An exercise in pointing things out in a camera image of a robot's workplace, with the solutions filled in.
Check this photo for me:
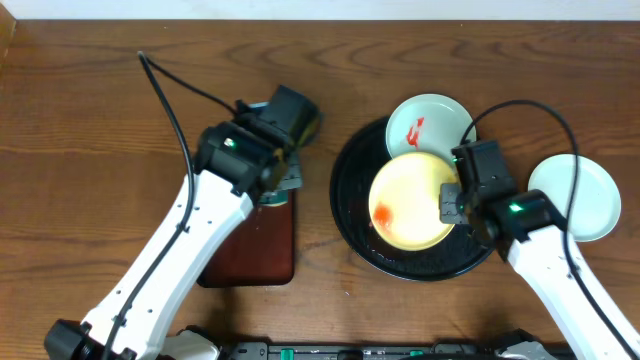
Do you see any green sponge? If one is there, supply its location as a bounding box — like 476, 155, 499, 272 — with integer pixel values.
259, 191, 289, 207

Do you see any yellow plate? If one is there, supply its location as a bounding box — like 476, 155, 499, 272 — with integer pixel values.
368, 152, 457, 251

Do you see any mint plate with red streak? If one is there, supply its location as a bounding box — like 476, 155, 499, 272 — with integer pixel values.
385, 94, 472, 166

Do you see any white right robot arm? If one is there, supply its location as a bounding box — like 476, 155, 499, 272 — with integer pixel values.
439, 183, 639, 359

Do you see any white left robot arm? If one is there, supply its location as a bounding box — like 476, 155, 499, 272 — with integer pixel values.
44, 109, 320, 359

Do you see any rectangular dark red tray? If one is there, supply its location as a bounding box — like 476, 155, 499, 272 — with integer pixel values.
197, 193, 296, 288

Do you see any round black tray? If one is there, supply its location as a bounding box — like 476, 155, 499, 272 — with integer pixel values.
329, 116, 493, 282

